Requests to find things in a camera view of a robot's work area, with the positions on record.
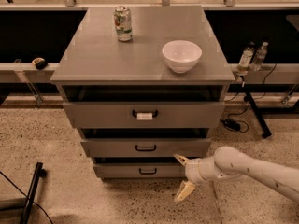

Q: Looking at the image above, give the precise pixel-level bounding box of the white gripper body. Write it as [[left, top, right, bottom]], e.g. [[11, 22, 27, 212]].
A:
[[185, 157, 219, 185]]

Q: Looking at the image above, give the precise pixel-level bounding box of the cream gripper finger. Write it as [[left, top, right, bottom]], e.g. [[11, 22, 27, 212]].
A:
[[174, 181, 196, 203], [174, 154, 190, 166]]

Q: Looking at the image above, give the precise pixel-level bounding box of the grey bottom drawer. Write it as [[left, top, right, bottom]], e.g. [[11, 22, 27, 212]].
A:
[[93, 162, 186, 179]]

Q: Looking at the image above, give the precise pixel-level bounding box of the grey drawer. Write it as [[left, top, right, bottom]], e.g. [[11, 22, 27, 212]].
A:
[[93, 162, 186, 179], [81, 138, 211, 158], [64, 102, 224, 129]]

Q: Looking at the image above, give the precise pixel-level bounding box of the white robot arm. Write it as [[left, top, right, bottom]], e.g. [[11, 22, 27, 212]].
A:
[[174, 147, 299, 203]]

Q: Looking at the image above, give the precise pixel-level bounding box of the grey top drawer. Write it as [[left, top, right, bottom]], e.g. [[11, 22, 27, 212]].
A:
[[64, 102, 224, 129]]

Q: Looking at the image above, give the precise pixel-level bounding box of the grey drawer cabinet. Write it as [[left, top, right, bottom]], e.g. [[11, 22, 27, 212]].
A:
[[50, 5, 236, 182]]

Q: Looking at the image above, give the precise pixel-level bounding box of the grey middle drawer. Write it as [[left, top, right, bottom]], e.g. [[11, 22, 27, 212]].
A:
[[81, 138, 211, 158]]

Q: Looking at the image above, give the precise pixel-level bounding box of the black power adapter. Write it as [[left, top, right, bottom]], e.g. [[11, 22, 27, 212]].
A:
[[221, 119, 241, 132]]

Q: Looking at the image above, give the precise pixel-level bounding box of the black stand leg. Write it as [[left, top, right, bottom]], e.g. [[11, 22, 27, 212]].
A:
[[242, 87, 272, 138]]

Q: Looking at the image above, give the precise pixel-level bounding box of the white bowl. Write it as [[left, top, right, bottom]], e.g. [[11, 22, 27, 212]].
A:
[[162, 40, 202, 74]]

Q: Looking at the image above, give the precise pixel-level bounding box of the clear plastic bottle left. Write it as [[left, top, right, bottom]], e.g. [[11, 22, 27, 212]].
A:
[[237, 47, 254, 72]]

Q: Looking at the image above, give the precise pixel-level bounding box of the clear plastic bottle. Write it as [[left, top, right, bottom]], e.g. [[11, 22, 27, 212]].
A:
[[250, 42, 269, 71], [237, 47, 254, 72]]

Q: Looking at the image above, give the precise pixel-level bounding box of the clear plastic bottle right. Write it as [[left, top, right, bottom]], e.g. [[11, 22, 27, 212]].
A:
[[250, 42, 269, 71]]

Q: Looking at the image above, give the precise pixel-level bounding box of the green soda can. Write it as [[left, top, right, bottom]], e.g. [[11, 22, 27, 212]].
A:
[[114, 6, 133, 42]]

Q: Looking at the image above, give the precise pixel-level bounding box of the small black yellow device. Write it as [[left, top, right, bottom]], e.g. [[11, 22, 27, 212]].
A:
[[32, 57, 48, 70]]

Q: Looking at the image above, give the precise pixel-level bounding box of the black metal frame leg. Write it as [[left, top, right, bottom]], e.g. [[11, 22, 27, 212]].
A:
[[0, 161, 48, 224]]

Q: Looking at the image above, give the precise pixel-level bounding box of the black floor cable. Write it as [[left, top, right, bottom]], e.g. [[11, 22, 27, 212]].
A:
[[0, 171, 54, 224]]

